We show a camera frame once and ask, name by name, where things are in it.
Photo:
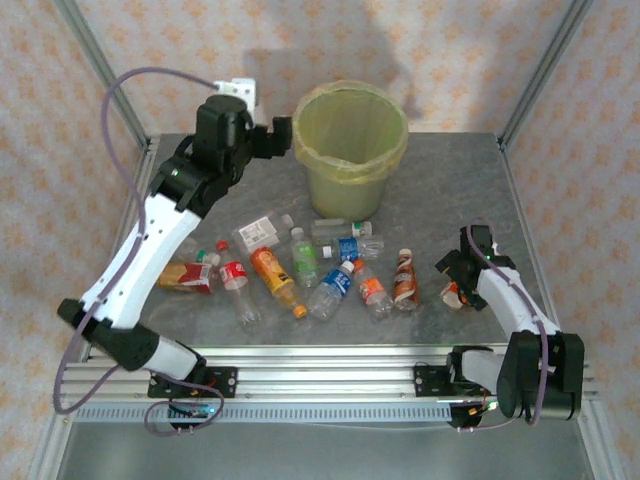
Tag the red white small bottle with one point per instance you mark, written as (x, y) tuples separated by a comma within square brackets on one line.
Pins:
[(451, 295)]

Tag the brown label bottle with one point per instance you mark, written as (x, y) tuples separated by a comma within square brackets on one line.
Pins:
[(406, 280)]

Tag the orange label bottle orange cap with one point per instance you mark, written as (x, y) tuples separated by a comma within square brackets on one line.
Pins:
[(372, 290)]

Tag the clear square bottle white label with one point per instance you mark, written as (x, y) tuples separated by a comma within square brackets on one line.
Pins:
[(257, 231)]

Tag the blue label water bottle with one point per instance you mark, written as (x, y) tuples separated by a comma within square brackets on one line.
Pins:
[(336, 283)]

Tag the orange juice bottle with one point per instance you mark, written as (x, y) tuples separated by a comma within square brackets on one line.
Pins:
[(272, 272)]

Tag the red label cola bottle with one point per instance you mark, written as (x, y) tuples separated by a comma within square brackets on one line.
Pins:
[(234, 275)]

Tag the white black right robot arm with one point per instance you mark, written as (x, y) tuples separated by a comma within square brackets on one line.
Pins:
[(500, 295)]

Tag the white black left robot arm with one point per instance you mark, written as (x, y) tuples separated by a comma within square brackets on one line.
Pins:
[(150, 250)]

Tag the green trash bin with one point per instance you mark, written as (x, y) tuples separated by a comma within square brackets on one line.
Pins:
[(350, 125)]

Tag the green plastic bin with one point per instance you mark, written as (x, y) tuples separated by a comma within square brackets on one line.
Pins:
[(345, 200)]

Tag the clear bottle green white label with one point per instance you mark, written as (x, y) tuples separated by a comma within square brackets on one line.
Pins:
[(357, 229)]

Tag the small circuit board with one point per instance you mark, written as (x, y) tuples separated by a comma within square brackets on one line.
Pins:
[(482, 407), (195, 411)]

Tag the grey metal panel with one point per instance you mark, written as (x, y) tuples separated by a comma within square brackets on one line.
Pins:
[(325, 450)]

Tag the aluminium side rail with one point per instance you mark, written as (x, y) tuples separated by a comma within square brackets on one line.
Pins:
[(146, 160), (520, 215)]

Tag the aluminium frame post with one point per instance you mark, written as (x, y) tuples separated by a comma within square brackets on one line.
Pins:
[(545, 65), (100, 65)]

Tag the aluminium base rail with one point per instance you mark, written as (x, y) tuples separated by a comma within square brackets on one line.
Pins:
[(325, 375)]

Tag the aluminium frame leg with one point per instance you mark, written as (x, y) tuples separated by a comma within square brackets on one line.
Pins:
[(602, 445), (47, 445)]

